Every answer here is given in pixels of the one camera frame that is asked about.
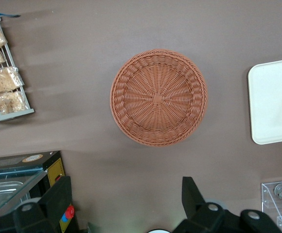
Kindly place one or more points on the clear acrylic bottle rack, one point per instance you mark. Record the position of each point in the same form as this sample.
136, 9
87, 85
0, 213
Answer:
267, 194

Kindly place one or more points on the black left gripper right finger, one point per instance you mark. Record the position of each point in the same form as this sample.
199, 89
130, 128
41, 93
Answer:
194, 206

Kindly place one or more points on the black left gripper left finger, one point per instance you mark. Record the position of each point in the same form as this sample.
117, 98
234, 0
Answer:
51, 201

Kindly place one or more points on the yellow emergency stop button box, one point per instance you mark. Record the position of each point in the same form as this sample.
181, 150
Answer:
69, 213

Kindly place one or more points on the blue tape strip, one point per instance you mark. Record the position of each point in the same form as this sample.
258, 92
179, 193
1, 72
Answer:
8, 15

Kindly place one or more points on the black glass food warmer cabinet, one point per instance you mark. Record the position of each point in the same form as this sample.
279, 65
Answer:
9, 162

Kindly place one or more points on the cream rectangular plastic tray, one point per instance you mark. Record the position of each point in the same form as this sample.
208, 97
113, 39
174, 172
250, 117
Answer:
265, 109

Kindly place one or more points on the brown round wicker basket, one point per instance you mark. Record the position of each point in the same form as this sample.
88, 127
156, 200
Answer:
158, 97

